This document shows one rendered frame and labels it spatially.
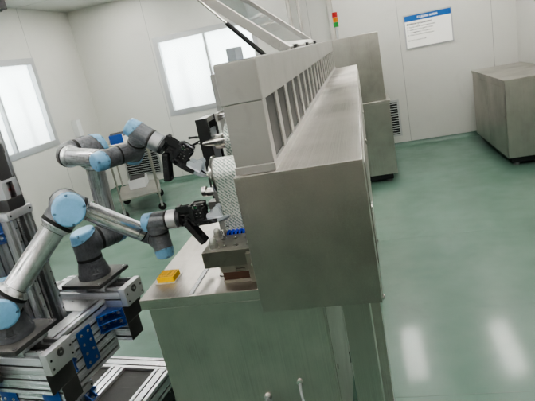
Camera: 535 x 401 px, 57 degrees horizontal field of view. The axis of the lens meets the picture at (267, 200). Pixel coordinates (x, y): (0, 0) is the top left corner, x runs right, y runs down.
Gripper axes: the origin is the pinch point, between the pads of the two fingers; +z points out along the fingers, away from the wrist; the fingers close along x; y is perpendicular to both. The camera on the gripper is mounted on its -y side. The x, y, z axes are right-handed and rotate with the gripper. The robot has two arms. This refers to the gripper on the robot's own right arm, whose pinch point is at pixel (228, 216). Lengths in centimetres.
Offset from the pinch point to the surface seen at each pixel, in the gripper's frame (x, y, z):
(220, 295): -25.9, -19.9, -0.9
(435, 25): 555, 48, 163
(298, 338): -26, -39, 24
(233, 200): -0.3, 6.5, 3.7
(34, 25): 467, 150, -357
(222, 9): -14, 72, 18
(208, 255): -19.9, -7.0, -3.7
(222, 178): -0.2, 15.4, 1.2
